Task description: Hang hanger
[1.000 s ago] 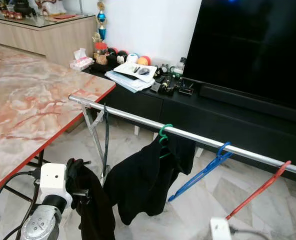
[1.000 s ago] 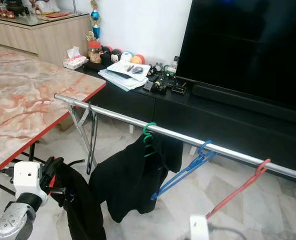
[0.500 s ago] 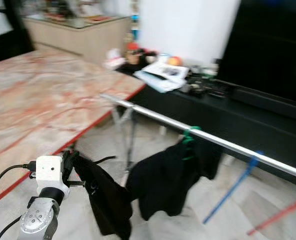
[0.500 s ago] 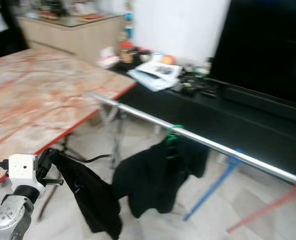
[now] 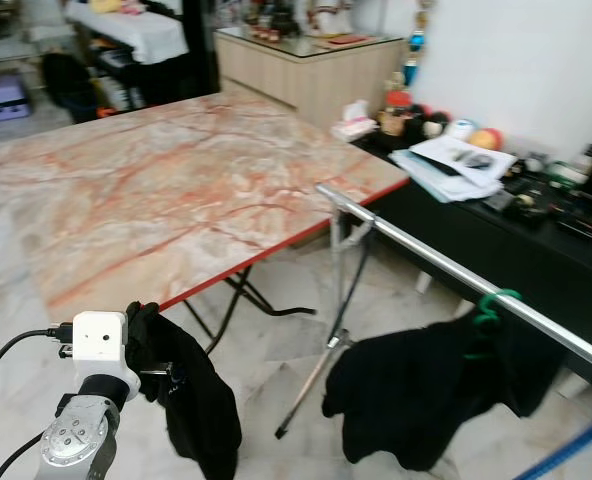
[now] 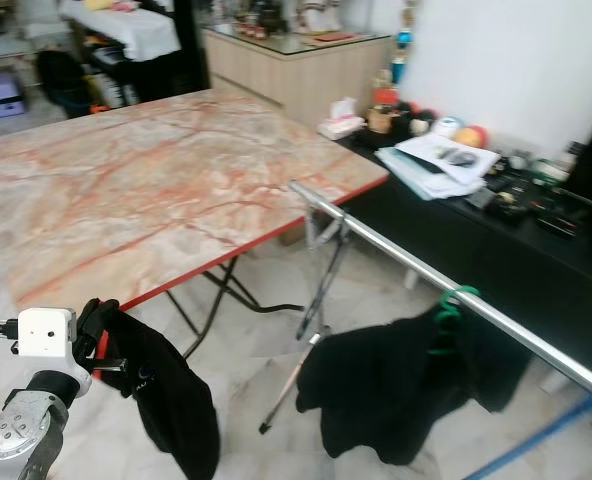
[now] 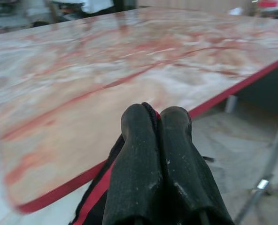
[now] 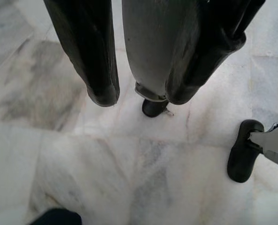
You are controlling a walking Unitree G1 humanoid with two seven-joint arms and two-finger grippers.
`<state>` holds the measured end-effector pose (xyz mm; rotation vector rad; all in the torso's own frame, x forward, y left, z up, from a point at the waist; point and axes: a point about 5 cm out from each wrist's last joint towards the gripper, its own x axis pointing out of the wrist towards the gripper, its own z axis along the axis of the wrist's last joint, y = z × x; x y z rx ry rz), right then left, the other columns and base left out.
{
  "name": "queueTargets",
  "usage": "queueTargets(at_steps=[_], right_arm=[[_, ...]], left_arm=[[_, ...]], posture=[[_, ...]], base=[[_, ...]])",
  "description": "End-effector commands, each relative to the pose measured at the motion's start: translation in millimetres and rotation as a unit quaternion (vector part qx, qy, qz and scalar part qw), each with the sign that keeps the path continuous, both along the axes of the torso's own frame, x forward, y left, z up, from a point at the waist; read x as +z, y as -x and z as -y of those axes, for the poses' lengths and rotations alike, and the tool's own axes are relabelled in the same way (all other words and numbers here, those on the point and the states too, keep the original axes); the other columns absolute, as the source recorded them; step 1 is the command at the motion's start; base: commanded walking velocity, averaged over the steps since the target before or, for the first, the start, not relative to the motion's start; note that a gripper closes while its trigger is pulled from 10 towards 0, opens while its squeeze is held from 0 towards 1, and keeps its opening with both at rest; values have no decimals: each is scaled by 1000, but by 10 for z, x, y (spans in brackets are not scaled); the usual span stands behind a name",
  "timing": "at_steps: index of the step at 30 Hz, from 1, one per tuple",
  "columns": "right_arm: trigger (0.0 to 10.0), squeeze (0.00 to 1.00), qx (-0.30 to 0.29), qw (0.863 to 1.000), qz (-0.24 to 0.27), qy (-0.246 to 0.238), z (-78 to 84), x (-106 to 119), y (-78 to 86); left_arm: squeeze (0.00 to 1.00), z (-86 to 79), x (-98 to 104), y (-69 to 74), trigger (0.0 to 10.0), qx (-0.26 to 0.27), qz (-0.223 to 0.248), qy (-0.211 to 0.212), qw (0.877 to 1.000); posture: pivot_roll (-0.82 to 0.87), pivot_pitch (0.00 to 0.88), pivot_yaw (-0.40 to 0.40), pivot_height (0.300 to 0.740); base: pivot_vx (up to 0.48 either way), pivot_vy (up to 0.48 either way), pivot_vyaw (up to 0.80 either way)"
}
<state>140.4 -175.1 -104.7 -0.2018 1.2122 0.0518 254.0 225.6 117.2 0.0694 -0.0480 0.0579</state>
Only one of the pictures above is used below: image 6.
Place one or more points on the white lace cloth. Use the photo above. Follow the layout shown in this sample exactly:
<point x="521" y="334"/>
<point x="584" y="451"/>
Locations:
<point x="126" y="28"/>

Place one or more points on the silver clothes rack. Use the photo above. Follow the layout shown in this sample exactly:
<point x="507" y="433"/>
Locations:
<point x="436" y="281"/>

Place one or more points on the stack of white papers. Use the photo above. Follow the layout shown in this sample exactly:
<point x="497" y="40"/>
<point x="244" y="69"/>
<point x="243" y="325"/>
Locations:
<point x="436" y="172"/>

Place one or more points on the green hanger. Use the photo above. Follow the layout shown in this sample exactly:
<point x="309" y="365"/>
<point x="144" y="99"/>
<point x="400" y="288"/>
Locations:
<point x="454" y="305"/>

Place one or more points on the black backpack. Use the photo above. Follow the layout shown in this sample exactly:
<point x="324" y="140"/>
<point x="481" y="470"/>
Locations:
<point x="66" y="80"/>

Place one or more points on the black shirt green print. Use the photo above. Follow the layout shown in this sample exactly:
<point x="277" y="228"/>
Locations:
<point x="386" y="395"/>

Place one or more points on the glass jar red lid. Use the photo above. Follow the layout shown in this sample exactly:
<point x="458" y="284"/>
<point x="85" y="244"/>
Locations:
<point x="383" y="112"/>

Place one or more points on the orange ball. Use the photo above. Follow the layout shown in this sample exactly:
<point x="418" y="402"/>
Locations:
<point x="473" y="135"/>

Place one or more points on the black white plush toy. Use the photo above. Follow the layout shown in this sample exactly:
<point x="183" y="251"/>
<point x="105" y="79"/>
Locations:
<point x="421" y="120"/>

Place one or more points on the black TV console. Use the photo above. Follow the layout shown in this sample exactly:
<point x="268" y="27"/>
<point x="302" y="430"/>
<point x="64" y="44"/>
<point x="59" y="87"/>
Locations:
<point x="486" y="230"/>

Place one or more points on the black shirt white print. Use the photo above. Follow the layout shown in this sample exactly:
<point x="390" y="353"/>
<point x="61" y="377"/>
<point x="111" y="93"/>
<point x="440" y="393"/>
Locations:
<point x="166" y="400"/>

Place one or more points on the marble top folding table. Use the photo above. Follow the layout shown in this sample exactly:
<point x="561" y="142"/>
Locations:
<point x="166" y="190"/>

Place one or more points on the gold blue trophy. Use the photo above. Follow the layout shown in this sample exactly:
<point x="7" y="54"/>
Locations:
<point x="401" y="55"/>

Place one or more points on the light wooden cabinet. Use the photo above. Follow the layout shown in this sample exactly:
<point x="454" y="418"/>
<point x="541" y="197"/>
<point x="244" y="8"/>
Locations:
<point x="296" y="70"/>

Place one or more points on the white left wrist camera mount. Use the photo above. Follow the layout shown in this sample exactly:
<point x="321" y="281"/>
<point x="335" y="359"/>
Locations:
<point x="48" y="340"/>

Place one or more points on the pink tissue pack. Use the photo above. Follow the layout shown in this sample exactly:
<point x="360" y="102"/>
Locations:
<point x="341" y="120"/>

